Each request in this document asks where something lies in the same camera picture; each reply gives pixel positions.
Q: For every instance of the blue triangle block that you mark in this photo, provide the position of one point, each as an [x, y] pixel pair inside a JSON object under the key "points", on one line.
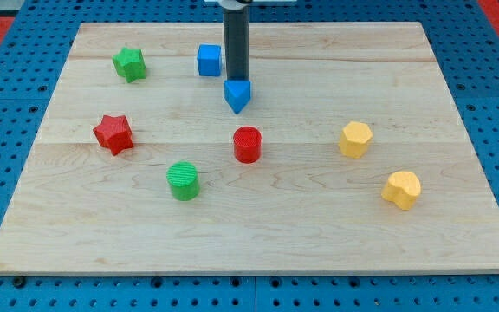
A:
{"points": [[237, 93]]}

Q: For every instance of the yellow hexagon block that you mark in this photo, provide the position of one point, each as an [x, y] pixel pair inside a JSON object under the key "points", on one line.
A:
{"points": [[355, 138]]}

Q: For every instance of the blue cube block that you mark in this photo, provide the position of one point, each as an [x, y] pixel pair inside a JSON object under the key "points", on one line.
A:
{"points": [[209, 60]]}

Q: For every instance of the yellow heart block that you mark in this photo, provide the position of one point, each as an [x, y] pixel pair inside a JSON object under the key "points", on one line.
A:
{"points": [[402, 188]]}

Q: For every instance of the light wooden board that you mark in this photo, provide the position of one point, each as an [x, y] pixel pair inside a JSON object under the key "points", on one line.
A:
{"points": [[302, 209]]}

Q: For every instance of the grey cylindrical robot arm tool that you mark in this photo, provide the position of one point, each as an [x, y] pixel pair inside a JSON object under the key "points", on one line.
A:
{"points": [[236, 21]]}

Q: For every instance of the green star block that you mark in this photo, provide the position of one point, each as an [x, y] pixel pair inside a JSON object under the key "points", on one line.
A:
{"points": [[130, 64]]}

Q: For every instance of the green cylinder block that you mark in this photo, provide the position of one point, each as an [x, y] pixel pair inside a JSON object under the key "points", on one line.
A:
{"points": [[182, 177]]}

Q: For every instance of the red cylinder block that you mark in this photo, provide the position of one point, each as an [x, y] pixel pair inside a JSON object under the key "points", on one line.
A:
{"points": [[247, 144]]}

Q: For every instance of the red star block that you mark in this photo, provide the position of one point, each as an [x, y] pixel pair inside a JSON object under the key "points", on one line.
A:
{"points": [[114, 133]]}

